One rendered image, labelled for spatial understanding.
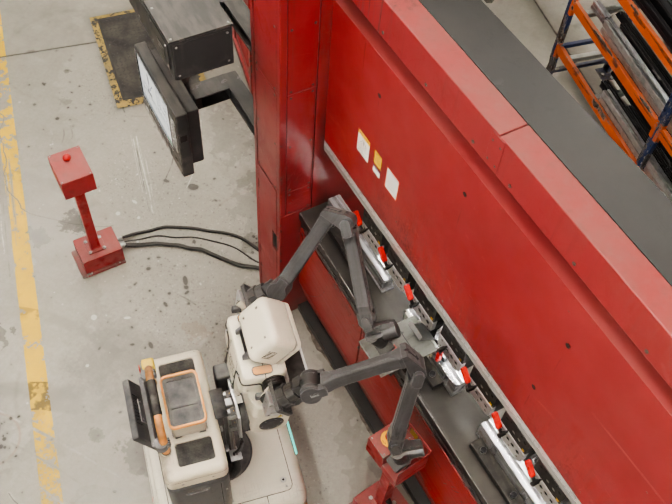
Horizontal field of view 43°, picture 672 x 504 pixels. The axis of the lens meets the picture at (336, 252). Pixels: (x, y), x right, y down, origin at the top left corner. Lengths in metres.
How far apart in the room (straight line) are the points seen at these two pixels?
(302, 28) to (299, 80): 0.25
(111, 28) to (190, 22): 3.02
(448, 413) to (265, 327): 0.89
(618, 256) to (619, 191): 0.21
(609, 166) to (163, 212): 3.19
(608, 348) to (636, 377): 0.11
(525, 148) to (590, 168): 0.18
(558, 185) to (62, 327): 3.10
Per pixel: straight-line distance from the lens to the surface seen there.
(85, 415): 4.50
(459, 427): 3.48
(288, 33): 3.12
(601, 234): 2.27
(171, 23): 3.20
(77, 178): 4.27
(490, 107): 2.47
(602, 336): 2.41
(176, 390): 3.47
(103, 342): 4.66
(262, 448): 4.02
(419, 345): 3.47
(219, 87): 4.00
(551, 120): 2.48
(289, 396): 3.07
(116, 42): 6.08
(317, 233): 3.15
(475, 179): 2.63
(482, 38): 2.67
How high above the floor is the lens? 4.02
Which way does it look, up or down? 55 degrees down
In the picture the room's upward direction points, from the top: 6 degrees clockwise
